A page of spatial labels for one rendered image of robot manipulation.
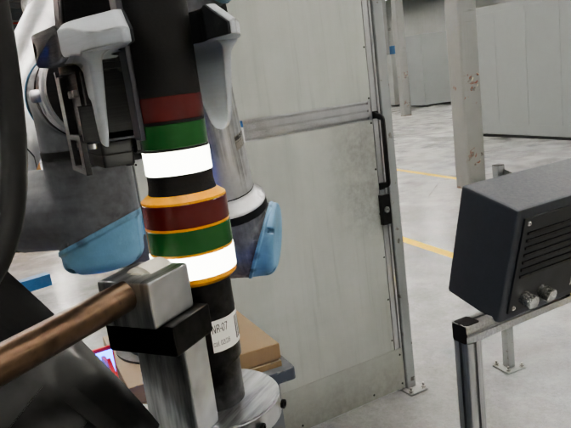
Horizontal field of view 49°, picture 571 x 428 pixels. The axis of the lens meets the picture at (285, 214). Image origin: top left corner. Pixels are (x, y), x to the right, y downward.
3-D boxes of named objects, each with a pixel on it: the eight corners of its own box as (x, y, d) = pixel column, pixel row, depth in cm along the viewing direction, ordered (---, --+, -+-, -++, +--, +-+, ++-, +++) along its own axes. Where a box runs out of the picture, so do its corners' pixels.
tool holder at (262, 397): (221, 492, 28) (187, 284, 26) (102, 465, 31) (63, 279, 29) (303, 392, 36) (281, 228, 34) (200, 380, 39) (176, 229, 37)
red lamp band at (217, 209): (199, 231, 29) (195, 205, 29) (126, 232, 31) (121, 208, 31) (245, 209, 33) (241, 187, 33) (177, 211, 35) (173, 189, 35)
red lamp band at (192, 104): (178, 121, 29) (174, 94, 28) (122, 126, 30) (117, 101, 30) (217, 113, 32) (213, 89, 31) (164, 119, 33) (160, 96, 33)
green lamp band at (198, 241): (203, 258, 29) (199, 233, 29) (131, 256, 31) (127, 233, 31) (248, 233, 33) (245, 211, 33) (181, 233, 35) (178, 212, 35)
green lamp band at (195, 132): (183, 149, 29) (178, 122, 29) (127, 153, 30) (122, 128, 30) (221, 138, 32) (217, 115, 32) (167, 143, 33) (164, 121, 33)
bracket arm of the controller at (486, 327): (466, 346, 93) (466, 327, 92) (452, 340, 95) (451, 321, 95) (571, 302, 103) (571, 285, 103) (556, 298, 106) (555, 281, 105)
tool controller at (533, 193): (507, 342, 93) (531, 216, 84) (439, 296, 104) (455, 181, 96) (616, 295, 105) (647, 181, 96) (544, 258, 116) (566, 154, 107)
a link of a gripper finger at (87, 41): (153, 146, 26) (138, 137, 35) (128, 2, 25) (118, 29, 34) (77, 158, 26) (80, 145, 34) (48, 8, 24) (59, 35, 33)
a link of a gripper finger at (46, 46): (132, 55, 30) (123, 66, 38) (126, 18, 30) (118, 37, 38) (31, 66, 29) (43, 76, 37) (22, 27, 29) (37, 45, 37)
